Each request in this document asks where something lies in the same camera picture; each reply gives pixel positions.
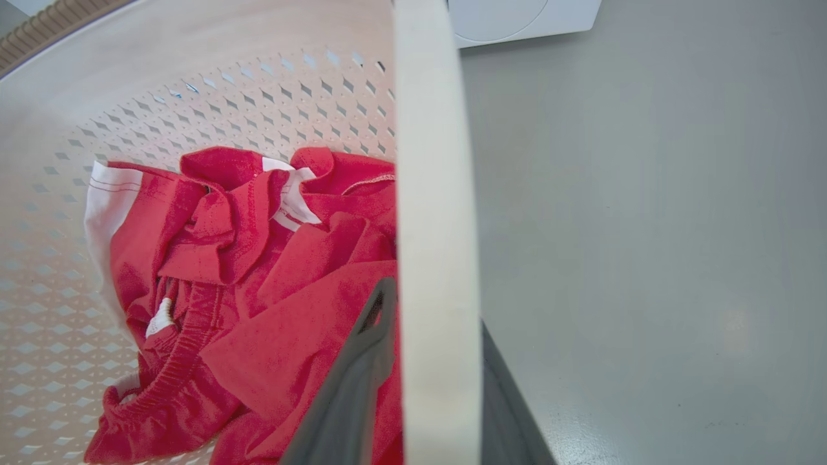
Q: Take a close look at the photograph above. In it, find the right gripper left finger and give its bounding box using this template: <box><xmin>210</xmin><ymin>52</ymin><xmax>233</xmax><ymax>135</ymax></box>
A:
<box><xmin>279</xmin><ymin>277</ymin><xmax>399</xmax><ymax>465</ymax></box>

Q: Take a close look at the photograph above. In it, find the red white garment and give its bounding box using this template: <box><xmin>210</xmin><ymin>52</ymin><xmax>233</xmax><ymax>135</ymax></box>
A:
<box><xmin>84</xmin><ymin>145</ymin><xmax>404</xmax><ymax>465</ymax></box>

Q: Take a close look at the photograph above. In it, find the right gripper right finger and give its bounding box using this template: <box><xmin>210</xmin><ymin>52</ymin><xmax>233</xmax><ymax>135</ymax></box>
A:
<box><xmin>481</xmin><ymin>322</ymin><xmax>558</xmax><ymax>465</ymax></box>

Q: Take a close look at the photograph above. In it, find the white washing machine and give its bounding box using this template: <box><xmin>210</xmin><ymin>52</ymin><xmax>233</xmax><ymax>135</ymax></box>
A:
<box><xmin>446</xmin><ymin>0</ymin><xmax>603</xmax><ymax>50</ymax></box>

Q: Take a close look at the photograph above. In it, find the white laundry basket brown rim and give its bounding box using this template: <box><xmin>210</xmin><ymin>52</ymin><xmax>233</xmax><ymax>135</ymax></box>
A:
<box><xmin>0</xmin><ymin>0</ymin><xmax>483</xmax><ymax>465</ymax></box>

